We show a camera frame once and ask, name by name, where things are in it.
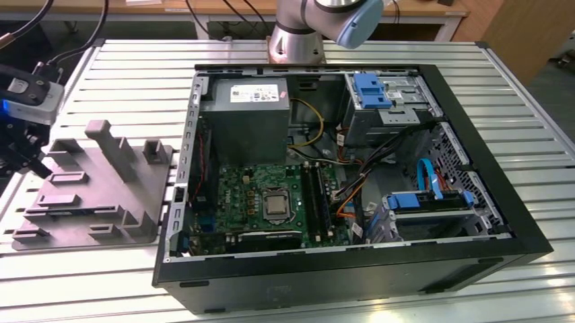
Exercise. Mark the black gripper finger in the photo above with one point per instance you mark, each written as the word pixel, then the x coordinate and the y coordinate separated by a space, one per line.
pixel 41 170

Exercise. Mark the RAM stick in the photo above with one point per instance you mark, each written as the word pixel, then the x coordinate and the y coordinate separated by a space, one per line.
pixel 67 213

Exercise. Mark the black RAM slot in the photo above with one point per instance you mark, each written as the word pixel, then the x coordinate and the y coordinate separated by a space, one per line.
pixel 332 233
pixel 309 202

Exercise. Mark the grey parts rack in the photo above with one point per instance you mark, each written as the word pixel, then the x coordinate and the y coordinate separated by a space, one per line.
pixel 103 188

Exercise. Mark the green motherboard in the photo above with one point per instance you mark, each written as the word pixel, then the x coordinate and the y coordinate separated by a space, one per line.
pixel 238 188

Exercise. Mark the grey power supply unit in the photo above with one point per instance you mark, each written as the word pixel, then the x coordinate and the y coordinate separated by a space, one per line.
pixel 248 134

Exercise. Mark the silver CPU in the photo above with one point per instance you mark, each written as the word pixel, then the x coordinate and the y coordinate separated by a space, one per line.
pixel 276 205

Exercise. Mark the black graphics card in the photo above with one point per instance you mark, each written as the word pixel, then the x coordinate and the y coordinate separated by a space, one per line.
pixel 270 240

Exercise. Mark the black PC case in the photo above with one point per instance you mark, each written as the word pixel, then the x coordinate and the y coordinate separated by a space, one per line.
pixel 314 282

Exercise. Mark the blue plastic drive latch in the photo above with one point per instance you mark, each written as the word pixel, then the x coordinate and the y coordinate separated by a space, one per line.
pixel 370 91

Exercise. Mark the metal optical drive cage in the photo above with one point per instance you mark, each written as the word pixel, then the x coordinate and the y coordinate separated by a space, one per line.
pixel 396 117

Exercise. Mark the hard disk in blue carrier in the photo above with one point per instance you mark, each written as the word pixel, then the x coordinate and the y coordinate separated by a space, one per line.
pixel 405 202

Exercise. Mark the metal disk bay cage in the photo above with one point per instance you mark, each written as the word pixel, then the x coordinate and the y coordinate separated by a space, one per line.
pixel 484 225

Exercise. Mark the wooden cabinet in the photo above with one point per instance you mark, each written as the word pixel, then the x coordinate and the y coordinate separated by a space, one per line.
pixel 517 33

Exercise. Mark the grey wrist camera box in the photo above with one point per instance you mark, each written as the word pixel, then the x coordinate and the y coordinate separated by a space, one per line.
pixel 38 101

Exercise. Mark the wooden desk white frame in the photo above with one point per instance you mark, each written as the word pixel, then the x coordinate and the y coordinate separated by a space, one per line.
pixel 144 9

